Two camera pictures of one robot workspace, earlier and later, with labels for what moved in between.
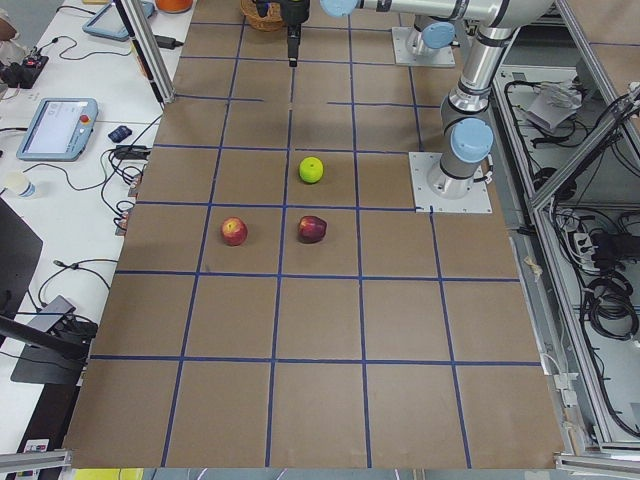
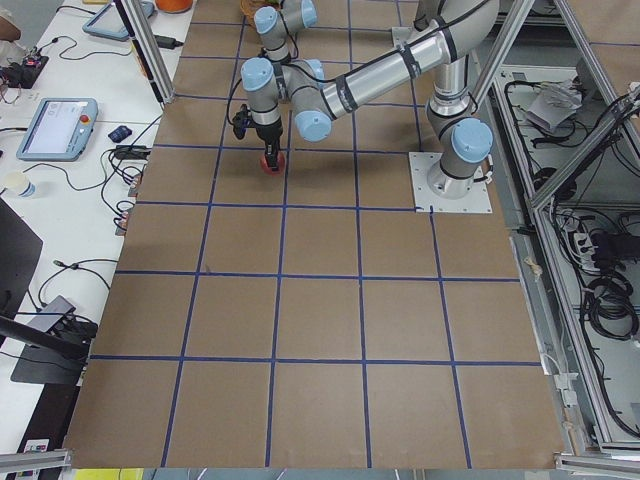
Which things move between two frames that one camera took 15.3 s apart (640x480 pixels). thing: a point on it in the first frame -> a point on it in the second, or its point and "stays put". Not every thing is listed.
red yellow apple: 234,231 -> 265,166
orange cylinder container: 174,6 stays put
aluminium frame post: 148,49 stays put
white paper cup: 20,184 stays put
